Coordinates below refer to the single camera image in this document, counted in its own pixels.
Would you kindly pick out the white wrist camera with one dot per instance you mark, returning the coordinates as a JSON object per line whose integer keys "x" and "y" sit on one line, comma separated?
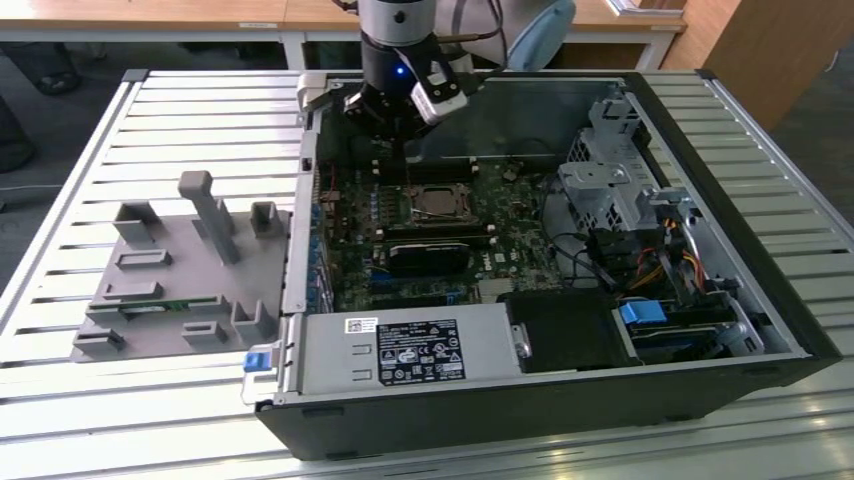
{"x": 440, "y": 105}

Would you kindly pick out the black plastic shroud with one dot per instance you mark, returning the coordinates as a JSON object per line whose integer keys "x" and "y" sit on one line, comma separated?
{"x": 567, "y": 330}

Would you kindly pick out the grey parts rack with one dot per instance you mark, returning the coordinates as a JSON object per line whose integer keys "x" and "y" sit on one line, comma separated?
{"x": 180, "y": 280}

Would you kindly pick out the blue case latch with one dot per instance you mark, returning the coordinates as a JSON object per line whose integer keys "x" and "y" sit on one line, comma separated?
{"x": 258, "y": 362}

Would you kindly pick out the wooden desk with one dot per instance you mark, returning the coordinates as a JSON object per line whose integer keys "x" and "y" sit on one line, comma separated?
{"x": 133, "y": 15}

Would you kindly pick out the stack of papers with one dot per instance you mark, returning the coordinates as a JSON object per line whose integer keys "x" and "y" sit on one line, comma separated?
{"x": 640, "y": 7}

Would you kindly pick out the CPU socket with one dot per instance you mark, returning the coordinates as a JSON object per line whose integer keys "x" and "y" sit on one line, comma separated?
{"x": 404, "y": 210}

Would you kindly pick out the silver topped CPU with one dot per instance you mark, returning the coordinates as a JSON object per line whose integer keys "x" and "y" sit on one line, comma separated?
{"x": 439, "y": 200}

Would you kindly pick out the green RAM stick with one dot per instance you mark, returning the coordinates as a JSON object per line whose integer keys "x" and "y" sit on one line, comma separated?
{"x": 176, "y": 304}

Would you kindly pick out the grey power supply unit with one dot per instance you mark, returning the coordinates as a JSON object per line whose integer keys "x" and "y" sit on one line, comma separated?
{"x": 333, "y": 345}

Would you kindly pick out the blue disk carrier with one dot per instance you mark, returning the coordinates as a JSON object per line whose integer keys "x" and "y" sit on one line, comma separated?
{"x": 641, "y": 312}

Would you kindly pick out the silver chipset heatsink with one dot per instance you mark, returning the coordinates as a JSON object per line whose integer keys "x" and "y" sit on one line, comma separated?
{"x": 496, "y": 290}

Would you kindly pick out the wooden cabinet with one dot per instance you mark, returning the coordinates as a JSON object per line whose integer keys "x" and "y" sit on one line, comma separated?
{"x": 767, "y": 60}

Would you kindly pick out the thin metal locking lever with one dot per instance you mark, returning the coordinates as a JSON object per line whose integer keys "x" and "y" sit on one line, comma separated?
{"x": 436, "y": 215}

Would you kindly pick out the silver and pale blue robot arm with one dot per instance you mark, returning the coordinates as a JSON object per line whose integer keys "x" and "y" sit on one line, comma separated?
{"x": 400, "y": 20}

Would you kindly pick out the black open PC case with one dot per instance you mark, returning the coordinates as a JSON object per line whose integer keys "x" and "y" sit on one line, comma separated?
{"x": 467, "y": 425}

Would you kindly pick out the silver metal drive cage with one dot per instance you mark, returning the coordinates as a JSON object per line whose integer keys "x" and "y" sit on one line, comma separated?
{"x": 593, "y": 175}

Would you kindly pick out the green motherboard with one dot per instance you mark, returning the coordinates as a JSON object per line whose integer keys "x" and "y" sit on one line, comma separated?
{"x": 520, "y": 240}

